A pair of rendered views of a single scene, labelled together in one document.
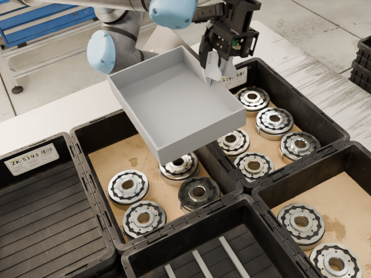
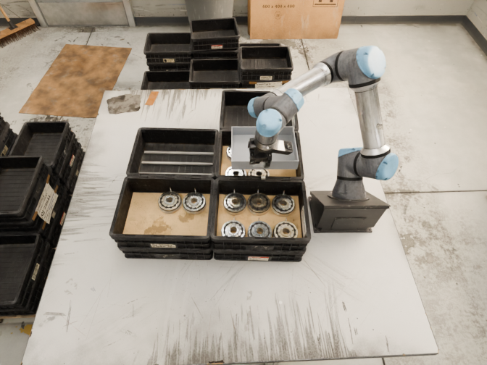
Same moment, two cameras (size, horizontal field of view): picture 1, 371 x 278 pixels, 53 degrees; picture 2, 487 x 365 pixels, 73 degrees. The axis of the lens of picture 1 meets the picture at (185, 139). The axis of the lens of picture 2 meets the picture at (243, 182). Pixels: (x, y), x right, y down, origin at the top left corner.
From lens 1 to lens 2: 135 cm
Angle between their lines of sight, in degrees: 63
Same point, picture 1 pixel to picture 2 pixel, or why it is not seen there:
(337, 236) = (180, 216)
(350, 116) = (259, 322)
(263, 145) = (249, 220)
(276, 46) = (377, 336)
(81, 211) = not seen: hidden behind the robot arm
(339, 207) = (192, 227)
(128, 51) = (346, 165)
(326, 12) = not seen: outside the picture
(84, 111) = not seen: hidden behind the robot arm
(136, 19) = (365, 168)
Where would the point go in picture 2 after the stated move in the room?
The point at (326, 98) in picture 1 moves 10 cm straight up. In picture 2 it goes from (287, 321) to (290, 316)
